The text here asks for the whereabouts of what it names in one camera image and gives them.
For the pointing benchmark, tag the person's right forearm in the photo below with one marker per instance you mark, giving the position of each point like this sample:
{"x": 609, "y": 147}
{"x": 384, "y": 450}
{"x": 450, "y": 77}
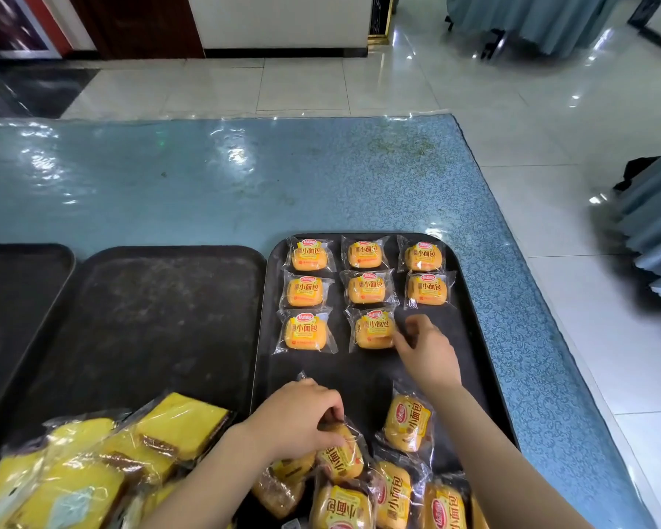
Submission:
{"x": 490, "y": 457}

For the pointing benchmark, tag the gold framed panel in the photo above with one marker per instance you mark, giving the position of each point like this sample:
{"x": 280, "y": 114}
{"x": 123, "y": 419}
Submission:
{"x": 380, "y": 19}

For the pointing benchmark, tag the person's left fingers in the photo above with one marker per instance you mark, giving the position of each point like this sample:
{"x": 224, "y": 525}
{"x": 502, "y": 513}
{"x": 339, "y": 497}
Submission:
{"x": 328, "y": 410}

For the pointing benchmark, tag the person's left hand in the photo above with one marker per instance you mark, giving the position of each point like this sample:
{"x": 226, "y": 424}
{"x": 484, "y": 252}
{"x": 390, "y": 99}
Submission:
{"x": 292, "y": 415}

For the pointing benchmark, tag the person's right hand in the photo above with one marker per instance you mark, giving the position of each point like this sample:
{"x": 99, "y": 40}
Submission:
{"x": 432, "y": 360}

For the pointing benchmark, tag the yellow bread bun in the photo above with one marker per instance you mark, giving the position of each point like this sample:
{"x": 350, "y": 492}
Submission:
{"x": 342, "y": 462}
{"x": 372, "y": 329}

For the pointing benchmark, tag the pile of wrapped cake slices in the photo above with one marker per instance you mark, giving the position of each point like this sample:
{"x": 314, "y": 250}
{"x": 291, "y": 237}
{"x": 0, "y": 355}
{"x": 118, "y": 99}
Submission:
{"x": 182, "y": 421}

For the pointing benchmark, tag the black plastic tray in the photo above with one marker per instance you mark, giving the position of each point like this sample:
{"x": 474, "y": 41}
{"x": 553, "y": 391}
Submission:
{"x": 363, "y": 380}
{"x": 143, "y": 325}
{"x": 11, "y": 302}

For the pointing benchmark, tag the blue patterned tablecloth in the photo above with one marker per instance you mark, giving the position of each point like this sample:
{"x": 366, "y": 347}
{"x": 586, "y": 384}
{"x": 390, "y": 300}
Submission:
{"x": 253, "y": 176}

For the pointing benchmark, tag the grey-blue draped table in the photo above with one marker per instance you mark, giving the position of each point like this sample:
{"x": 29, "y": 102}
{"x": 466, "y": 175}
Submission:
{"x": 658, "y": 231}
{"x": 534, "y": 16}

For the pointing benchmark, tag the black floor mat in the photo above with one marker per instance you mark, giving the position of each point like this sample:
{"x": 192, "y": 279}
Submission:
{"x": 38, "y": 90}

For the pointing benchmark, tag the person's right thumb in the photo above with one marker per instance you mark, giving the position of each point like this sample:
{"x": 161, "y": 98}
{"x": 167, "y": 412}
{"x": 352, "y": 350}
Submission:
{"x": 403, "y": 344}

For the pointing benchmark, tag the black metal frame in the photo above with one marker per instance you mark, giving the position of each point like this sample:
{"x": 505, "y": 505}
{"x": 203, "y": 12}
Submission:
{"x": 655, "y": 27}

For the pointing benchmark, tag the person's left forearm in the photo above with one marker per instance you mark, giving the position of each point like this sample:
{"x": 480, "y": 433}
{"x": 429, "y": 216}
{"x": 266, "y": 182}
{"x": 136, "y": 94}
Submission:
{"x": 215, "y": 484}

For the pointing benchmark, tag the dark wooden door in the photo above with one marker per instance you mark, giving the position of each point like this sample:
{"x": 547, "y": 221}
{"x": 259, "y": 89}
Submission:
{"x": 137, "y": 24}

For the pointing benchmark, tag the pile of yellow bread packets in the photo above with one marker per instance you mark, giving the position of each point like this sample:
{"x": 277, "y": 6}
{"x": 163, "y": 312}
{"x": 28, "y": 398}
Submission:
{"x": 407, "y": 425}

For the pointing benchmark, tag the rows of yellow bread packets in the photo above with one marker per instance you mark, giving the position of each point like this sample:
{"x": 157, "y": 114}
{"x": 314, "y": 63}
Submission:
{"x": 307, "y": 258}

